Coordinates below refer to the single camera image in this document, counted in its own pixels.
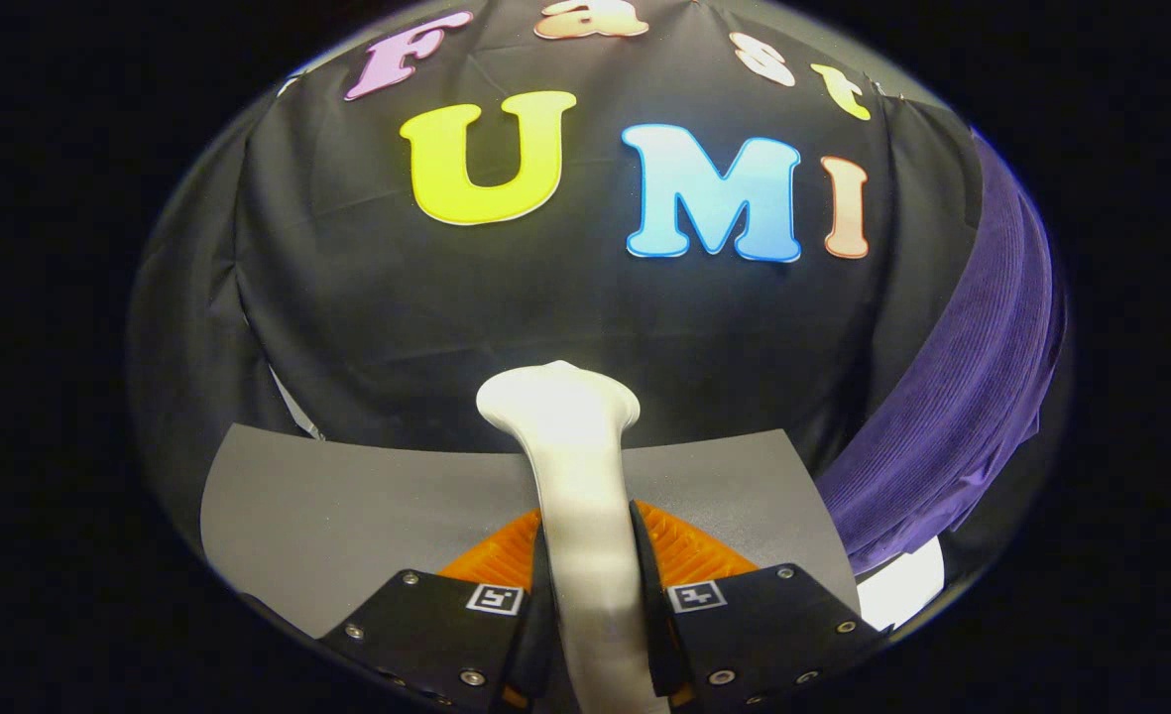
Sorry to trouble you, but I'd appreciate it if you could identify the purple corduroy jacket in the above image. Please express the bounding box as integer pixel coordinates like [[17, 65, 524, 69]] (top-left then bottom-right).
[[816, 129, 1070, 576]]

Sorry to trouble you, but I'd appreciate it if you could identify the white garment steamer head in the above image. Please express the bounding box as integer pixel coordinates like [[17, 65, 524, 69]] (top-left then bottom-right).
[[476, 360, 670, 714]]

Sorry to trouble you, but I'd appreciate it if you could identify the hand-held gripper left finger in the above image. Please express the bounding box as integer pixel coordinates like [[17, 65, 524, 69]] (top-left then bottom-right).
[[317, 508, 556, 714]]

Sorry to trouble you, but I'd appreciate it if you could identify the grey cabinet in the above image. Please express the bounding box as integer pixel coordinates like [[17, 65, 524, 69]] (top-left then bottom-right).
[[200, 423, 862, 641]]

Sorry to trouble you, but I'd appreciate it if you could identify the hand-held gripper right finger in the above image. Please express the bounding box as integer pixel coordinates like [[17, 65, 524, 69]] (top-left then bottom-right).
[[630, 501, 888, 713]]

